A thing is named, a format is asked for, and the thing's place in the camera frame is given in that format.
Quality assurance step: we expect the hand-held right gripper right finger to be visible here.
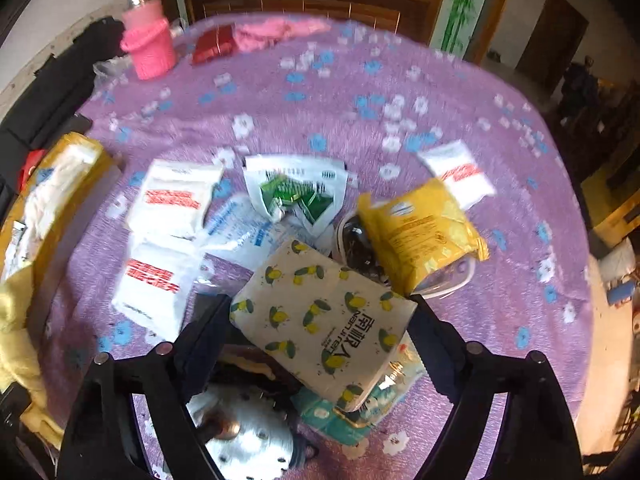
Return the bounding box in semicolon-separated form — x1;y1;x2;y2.
410;292;586;480

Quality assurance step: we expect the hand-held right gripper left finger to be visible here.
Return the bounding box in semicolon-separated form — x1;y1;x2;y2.
57;292;236;480

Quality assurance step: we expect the lemon print tissue pack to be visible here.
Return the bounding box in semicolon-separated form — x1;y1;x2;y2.
229;239;418;413

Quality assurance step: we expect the yellow packet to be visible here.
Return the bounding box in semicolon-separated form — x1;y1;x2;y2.
356;177;490;297

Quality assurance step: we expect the clear pink-trimmed pouch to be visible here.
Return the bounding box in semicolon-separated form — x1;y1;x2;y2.
334;210;476;301

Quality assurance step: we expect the teal tissue pack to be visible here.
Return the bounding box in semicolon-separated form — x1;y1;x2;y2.
290;340;428;446

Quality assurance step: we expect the green printed packet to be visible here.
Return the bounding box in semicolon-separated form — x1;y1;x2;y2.
242;154;353;238

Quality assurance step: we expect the yellow towel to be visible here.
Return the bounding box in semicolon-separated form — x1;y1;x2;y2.
0;272;66;448

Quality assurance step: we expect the yellow-taped white box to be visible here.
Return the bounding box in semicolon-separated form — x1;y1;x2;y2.
0;132;121;281

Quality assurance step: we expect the white towel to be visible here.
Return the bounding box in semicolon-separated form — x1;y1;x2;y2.
15;152;96;261

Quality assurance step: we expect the white packet red print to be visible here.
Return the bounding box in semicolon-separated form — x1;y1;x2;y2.
417;144;497;211
111;242;206;341
125;159;226;238

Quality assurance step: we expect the white sachet dark print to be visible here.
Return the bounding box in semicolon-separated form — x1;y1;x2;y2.
200;195;301;271

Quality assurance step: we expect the red bag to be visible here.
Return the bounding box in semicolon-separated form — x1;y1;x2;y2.
17;150;48;193

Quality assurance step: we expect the purple floral tablecloth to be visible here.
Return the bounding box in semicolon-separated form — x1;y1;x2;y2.
30;12;593;480

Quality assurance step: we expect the red pouch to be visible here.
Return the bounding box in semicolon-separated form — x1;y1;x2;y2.
191;27;238;66

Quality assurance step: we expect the black sofa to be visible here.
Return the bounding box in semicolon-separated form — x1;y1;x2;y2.
0;17;123;201

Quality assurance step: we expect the pink cloth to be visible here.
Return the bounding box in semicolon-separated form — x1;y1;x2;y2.
232;16;331;53

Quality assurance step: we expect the brown wooden door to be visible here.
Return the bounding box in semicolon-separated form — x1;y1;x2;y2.
515;0;591;96

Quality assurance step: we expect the bottle with pink sleeve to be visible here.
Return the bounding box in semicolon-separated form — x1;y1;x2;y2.
122;0;163;31

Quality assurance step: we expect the wooden cabinet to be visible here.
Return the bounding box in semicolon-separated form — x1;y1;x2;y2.
150;0;521;63

